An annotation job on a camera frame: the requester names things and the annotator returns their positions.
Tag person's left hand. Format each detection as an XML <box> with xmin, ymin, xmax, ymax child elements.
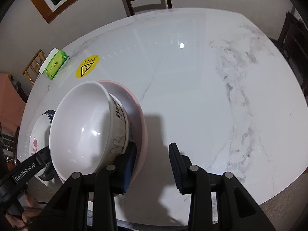
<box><xmin>5</xmin><ymin>191</ymin><xmax>42</xmax><ymax>230</ymax></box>

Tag light wooden chair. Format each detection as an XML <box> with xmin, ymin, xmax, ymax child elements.
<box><xmin>23</xmin><ymin>49</ymin><xmax>46</xmax><ymax>86</ymax></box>

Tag pink bowl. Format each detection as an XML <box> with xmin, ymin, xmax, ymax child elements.
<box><xmin>98</xmin><ymin>80</ymin><xmax>148</xmax><ymax>180</ymax></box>

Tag blue floral plate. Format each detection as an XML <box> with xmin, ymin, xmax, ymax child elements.
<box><xmin>37</xmin><ymin>110</ymin><xmax>56</xmax><ymax>181</ymax></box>

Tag white bowl blue base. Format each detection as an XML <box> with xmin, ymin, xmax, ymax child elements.
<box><xmin>122</xmin><ymin>109</ymin><xmax>135</xmax><ymax>153</ymax></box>

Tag white bowl orange base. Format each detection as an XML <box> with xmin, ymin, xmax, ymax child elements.
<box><xmin>49</xmin><ymin>81</ymin><xmax>129</xmax><ymax>180</ymax></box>

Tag white plate pink roses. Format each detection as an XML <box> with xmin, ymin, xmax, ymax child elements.
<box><xmin>29</xmin><ymin>114</ymin><xmax>51</xmax><ymax>155</ymax></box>

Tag green tissue box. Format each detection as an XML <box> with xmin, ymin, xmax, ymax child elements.
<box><xmin>39</xmin><ymin>48</ymin><xmax>69</xmax><ymax>80</ymax></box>

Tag yellow round warning sticker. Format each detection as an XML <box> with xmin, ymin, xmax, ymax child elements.
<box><xmin>75</xmin><ymin>55</ymin><xmax>99</xmax><ymax>79</ymax></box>

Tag dark chair at right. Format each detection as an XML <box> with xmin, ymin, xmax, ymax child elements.
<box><xmin>271</xmin><ymin>12</ymin><xmax>307</xmax><ymax>98</ymax></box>

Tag dark chair at left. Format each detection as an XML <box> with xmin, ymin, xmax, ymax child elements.
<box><xmin>1</xmin><ymin>126</ymin><xmax>20</xmax><ymax>171</ymax></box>

